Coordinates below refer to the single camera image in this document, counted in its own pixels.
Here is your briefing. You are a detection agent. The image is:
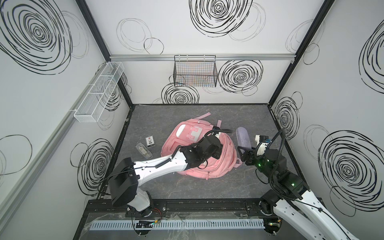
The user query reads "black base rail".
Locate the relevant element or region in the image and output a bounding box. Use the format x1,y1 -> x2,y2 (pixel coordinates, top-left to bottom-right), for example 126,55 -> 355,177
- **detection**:
83,198 -> 277,219

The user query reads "small white card packet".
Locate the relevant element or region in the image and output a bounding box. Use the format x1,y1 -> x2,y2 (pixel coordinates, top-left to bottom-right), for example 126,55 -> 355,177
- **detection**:
146,136 -> 156,148

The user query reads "purple eraser pouch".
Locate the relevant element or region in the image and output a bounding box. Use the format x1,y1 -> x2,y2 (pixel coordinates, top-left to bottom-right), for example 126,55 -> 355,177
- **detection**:
236,127 -> 252,149

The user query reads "black wire wall basket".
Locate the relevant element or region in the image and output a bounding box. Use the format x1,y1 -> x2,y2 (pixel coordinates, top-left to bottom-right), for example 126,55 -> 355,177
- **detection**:
173,55 -> 219,88

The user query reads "clear plastic case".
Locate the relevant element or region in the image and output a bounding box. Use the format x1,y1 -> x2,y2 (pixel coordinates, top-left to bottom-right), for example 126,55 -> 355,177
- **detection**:
136,143 -> 153,160

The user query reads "white slotted cable duct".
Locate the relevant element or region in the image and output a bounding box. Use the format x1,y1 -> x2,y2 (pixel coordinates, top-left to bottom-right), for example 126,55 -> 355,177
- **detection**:
89,219 -> 265,231

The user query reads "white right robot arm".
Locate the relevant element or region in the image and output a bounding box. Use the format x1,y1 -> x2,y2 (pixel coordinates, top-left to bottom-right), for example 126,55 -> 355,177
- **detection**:
238,147 -> 356,240

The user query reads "pink student backpack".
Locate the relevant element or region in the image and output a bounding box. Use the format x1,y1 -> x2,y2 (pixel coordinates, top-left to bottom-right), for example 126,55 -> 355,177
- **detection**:
161,113 -> 242,180

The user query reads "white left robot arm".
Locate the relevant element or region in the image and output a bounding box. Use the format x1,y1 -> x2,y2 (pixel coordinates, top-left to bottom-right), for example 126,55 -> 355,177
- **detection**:
107,135 -> 223,213

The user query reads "white mesh wall shelf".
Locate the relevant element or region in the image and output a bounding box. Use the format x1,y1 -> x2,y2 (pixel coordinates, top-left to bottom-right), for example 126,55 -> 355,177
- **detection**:
74,62 -> 124,123

